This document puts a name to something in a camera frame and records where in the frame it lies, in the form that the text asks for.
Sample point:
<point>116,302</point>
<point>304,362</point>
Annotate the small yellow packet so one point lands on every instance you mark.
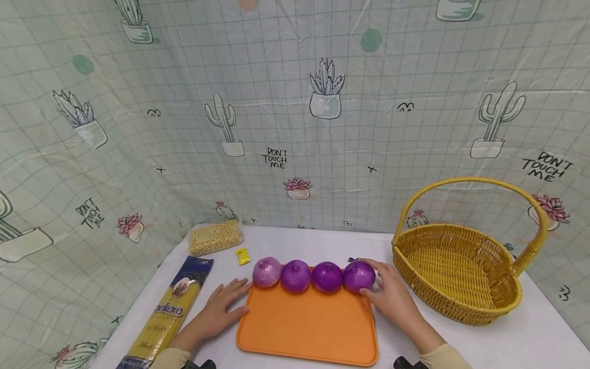
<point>242,256</point>

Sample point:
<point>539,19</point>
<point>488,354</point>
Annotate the person's right thumb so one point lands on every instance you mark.
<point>368,292</point>

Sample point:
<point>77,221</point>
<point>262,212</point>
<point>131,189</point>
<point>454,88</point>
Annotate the clear bag of yellow kernels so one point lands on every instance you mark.
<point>215,238</point>

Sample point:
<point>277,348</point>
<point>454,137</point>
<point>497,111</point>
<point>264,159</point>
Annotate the light purple onion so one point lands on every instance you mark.
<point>267,271</point>

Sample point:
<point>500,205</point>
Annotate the dark purple onion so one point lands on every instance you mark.
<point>296,276</point>
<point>358,275</point>
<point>327,277</point>

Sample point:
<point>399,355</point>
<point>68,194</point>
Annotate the person's left hand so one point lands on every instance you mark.
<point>216,312</point>

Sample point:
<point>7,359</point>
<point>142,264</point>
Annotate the person's left forearm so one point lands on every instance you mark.
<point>177,351</point>

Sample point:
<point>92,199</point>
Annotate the person's right hand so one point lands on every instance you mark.
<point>394,297</point>

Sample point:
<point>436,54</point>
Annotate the black wrist band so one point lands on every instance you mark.
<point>198,365</point>
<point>408,363</point>

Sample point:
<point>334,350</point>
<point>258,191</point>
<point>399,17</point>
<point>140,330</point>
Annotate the orange plastic tray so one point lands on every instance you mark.
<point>309,323</point>

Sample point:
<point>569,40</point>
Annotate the person's left fingers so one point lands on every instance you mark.
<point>235,289</point>

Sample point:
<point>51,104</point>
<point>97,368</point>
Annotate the person's left thumb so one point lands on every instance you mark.
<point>240,310</point>

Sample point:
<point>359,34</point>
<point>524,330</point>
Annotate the person's right fingers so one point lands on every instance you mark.
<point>375,266</point>

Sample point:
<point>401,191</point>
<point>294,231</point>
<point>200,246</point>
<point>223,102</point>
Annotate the blue and yellow spaghetti packet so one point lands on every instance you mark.
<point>168,318</point>

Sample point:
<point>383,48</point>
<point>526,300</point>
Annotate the person's right forearm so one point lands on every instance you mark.
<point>438,351</point>

